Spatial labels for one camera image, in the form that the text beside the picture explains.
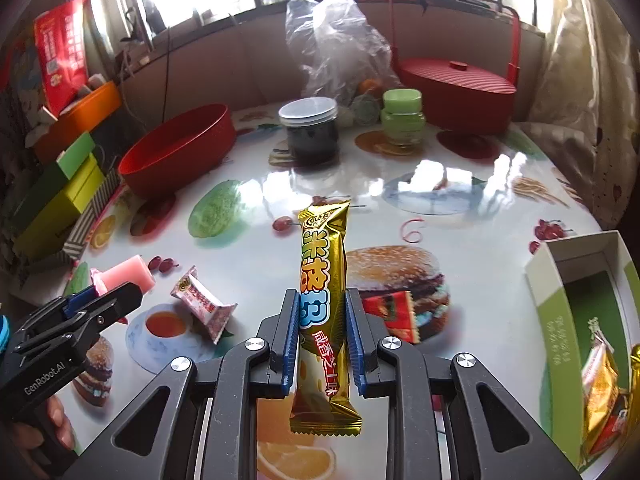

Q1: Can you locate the long gold snack bar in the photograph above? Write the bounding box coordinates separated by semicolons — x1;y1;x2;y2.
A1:
627;342;640;411
290;199;362;438

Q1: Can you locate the black cable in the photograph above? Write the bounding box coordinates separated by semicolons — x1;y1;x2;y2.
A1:
162;25;174;121

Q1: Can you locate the red snack bag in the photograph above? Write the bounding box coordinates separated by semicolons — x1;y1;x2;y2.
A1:
34;0;91;116

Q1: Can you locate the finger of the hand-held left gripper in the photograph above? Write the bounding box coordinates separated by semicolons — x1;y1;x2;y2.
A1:
12;282;145;356
15;286;97;333

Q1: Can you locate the clear plastic bag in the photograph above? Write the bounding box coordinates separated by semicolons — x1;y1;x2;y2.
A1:
285;0;401;106

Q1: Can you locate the green jar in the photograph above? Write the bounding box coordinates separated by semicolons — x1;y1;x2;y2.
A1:
380;88;427;147

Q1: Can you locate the red bowl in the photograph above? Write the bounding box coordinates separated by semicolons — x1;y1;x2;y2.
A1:
117;103;237;198

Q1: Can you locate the person's left hand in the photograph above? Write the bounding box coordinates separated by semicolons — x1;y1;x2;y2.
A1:
47;396;77;456

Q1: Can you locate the red basket with handle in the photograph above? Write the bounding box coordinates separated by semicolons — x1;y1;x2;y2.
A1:
389;0;521;136

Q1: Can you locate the dark jar with silver lid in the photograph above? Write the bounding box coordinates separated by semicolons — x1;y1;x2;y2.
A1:
278;96;341;167

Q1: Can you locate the small orange-gold snack packet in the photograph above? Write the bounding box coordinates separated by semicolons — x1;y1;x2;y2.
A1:
581;330;626;458

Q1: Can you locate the white and pink candy packet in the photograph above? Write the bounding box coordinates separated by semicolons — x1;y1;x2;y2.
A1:
170;266;238;345

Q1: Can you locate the small light green box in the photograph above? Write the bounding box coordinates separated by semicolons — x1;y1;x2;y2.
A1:
56;131;96;166

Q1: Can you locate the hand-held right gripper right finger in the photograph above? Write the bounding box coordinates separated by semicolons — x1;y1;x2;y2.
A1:
345;287;583;480

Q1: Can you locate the yellow-green box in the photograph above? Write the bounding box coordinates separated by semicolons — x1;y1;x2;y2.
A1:
12;152;108;261

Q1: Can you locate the green cardboard box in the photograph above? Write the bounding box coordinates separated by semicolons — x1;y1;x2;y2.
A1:
524;230;640;476

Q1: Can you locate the cream patterned curtain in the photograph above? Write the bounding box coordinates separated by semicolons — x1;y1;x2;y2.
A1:
515;0;640;231

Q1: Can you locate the colourful printed bag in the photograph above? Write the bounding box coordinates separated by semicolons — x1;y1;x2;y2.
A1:
0;25;46;126

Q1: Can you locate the orange box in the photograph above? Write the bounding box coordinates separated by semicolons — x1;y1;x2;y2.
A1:
35;81;123;161

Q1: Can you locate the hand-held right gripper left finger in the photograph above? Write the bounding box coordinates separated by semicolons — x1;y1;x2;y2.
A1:
65;288;301;480

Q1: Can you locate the pale round container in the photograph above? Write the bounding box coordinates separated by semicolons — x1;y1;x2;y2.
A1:
350;94;382;127

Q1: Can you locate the striped box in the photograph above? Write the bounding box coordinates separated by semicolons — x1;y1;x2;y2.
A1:
62;180;126;263

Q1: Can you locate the red candy packet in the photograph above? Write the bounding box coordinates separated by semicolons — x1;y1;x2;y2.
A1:
361;291;420;345

